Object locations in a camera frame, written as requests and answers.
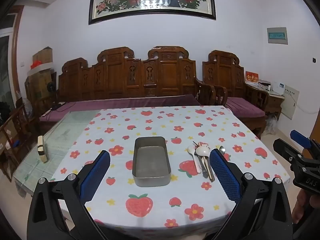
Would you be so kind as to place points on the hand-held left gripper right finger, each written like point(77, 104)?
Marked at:
point(225, 177)

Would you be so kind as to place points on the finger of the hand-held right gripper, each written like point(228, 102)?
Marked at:
point(300, 137)
point(287, 150)

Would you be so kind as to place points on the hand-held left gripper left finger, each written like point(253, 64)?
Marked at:
point(96, 177)

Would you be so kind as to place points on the brown chopstick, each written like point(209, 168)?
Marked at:
point(212, 177)

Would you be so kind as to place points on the metal fork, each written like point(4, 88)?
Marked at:
point(205, 173)

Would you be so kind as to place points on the metal spoon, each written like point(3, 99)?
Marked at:
point(222, 150)

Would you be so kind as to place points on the large white plastic spoon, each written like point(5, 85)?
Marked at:
point(202, 150)

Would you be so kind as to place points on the small white plastic spoon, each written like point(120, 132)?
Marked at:
point(191, 150)

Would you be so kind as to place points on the rectangular metal tin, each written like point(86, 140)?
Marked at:
point(150, 162)

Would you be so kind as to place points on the person's right hand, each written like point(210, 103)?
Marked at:
point(303, 208)

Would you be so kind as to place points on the clear plastic bag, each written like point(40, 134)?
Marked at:
point(271, 125)

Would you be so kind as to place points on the wooden side table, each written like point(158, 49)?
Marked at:
point(273, 103)

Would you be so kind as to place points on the white router box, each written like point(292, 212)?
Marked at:
point(278, 88)

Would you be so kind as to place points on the beige block with dark band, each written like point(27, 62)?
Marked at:
point(42, 150)

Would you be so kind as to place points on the square purple seat cushion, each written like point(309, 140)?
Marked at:
point(245, 106)

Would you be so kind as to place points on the strawberry flower print tablecloth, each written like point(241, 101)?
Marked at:
point(175, 130)

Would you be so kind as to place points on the red desk calendar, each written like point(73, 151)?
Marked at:
point(252, 77)

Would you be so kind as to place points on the long purple seat cushion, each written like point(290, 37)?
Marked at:
point(120, 103)

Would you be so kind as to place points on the wooden side chair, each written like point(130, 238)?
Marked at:
point(17, 125)

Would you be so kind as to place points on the carved wooden armchair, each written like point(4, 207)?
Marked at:
point(225, 77)

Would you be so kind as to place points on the carved wooden sofa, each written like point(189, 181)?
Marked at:
point(112, 80)

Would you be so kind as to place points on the black fan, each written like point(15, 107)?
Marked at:
point(51, 88)

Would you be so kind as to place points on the large cardboard box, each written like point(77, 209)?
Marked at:
point(37, 85)

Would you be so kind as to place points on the red plastic bag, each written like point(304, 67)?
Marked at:
point(36, 64)

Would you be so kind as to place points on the small cardboard box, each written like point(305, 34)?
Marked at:
point(43, 55)

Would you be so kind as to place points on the grey wall electrical box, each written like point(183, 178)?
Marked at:
point(277, 35)

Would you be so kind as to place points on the wooden door frame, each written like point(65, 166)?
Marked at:
point(17, 55)

